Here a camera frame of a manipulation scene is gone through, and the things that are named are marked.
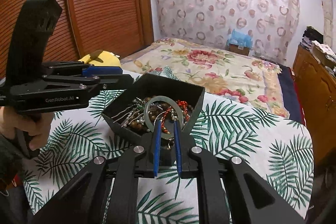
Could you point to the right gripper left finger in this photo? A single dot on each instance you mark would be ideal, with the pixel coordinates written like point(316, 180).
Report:
point(104, 191)

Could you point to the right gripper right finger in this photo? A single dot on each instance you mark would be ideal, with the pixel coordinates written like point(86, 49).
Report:
point(229, 191)

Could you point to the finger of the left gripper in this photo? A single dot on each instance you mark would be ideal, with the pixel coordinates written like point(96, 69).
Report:
point(112, 82)
point(101, 71)

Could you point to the black jewelry box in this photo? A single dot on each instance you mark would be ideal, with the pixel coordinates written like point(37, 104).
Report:
point(133, 113)

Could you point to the green jade bangle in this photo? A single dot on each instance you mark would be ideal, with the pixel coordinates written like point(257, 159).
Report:
point(162, 108)

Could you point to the left forearm dark sleeve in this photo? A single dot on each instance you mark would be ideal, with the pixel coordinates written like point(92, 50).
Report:
point(15, 207)

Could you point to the left hand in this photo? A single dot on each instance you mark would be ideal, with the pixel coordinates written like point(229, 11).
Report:
point(40, 130)

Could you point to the yellow Pikachu plush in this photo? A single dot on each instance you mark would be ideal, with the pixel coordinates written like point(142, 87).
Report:
point(102, 58)

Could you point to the floral bed quilt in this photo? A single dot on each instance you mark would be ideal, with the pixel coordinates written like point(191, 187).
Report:
point(240, 78)

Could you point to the patterned lace curtain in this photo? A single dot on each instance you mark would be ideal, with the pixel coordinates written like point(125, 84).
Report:
point(271, 24)

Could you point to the blue plush toy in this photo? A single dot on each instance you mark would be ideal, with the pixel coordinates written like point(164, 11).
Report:
point(239, 39)

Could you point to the brown cardboard box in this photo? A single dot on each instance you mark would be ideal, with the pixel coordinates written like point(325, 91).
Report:
point(239, 50)

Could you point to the wooden sideboard cabinet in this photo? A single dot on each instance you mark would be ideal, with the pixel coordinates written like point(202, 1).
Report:
point(316, 92)

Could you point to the folded clothes pile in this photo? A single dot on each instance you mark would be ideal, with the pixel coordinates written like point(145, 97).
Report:
point(310, 35)

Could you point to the beige side curtain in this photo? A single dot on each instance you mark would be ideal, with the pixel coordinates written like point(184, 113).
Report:
point(327, 6)

